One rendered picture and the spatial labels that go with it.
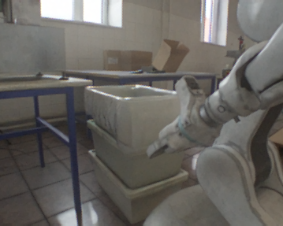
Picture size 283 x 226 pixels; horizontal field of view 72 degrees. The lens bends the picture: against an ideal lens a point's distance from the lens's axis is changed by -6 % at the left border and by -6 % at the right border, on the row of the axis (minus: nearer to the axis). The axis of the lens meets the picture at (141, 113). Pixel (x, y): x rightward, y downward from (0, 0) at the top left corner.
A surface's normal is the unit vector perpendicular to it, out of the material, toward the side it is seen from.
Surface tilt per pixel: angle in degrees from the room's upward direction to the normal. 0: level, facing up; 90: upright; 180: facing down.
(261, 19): 90
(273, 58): 97
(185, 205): 69
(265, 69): 97
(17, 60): 90
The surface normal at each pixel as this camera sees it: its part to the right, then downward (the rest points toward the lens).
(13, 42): 0.66, 0.18
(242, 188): -0.63, 0.03
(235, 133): -0.83, 0.11
